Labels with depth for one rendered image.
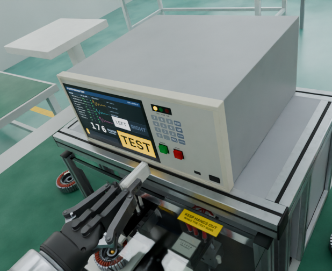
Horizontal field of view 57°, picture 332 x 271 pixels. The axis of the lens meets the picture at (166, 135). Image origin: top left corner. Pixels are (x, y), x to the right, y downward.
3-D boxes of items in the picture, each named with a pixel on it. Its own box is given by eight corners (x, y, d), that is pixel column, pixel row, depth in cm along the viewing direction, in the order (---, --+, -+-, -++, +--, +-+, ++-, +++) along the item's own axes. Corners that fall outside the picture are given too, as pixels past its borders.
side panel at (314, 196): (300, 261, 84) (308, 180, 65) (289, 256, 86) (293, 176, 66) (330, 190, 100) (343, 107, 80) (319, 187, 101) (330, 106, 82)
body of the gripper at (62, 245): (49, 265, 53) (87, 225, 59) (79, 290, 48) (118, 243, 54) (28, 240, 49) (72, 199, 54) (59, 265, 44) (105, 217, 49)
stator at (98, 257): (115, 280, 87) (110, 274, 85) (89, 262, 94) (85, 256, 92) (139, 249, 94) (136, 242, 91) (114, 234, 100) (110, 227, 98)
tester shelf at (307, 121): (279, 241, 56) (279, 226, 53) (58, 146, 95) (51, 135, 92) (343, 107, 80) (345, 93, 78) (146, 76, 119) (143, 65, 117)
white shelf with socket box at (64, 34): (88, 138, 153) (47, 51, 125) (46, 122, 174) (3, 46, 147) (133, 100, 172) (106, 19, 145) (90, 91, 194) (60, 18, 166)
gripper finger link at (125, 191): (78, 230, 51) (83, 234, 50) (124, 184, 57) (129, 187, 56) (87, 244, 53) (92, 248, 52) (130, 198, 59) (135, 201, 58)
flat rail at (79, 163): (262, 253, 61) (262, 244, 59) (70, 164, 96) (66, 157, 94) (265, 248, 61) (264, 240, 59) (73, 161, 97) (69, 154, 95)
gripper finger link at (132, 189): (119, 195, 56) (131, 201, 55) (137, 177, 59) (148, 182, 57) (122, 201, 57) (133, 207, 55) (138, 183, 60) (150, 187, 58)
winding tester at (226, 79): (229, 193, 61) (217, 107, 48) (87, 140, 86) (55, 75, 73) (297, 91, 82) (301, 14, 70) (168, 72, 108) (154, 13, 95)
